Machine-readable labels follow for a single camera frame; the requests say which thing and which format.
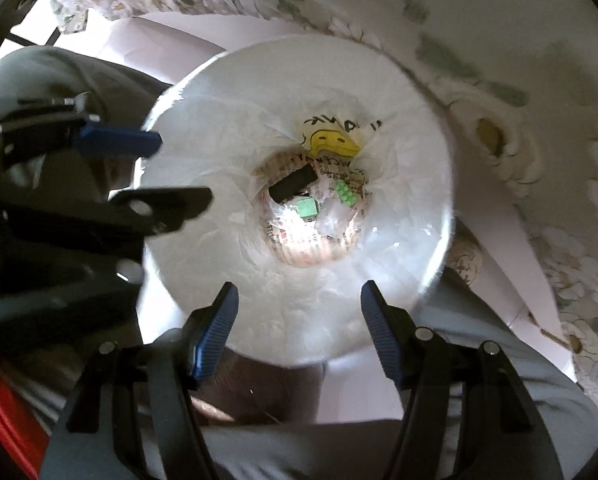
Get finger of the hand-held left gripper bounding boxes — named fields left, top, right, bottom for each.
left=0, top=94, right=162, bottom=161
left=0, top=175, right=214, bottom=241

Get white printed bowl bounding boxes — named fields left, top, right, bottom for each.
left=134, top=32, right=454, bottom=366

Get green toy brick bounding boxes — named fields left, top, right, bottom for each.
left=334, top=181, right=360, bottom=206

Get clear plastic bag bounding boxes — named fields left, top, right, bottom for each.
left=316, top=205, right=354, bottom=238

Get green cube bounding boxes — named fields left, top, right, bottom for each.
left=296, top=197, right=320, bottom=222

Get floral bedspread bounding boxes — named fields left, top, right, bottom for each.
left=44, top=0, right=598, bottom=396

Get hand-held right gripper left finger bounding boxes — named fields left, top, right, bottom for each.
left=39, top=282, right=240, bottom=480

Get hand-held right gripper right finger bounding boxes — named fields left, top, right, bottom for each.
left=361, top=280, right=564, bottom=480

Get black cylinder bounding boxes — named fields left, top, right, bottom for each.
left=269, top=169, right=320, bottom=205

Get grey pants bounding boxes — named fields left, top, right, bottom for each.
left=0, top=47, right=598, bottom=480

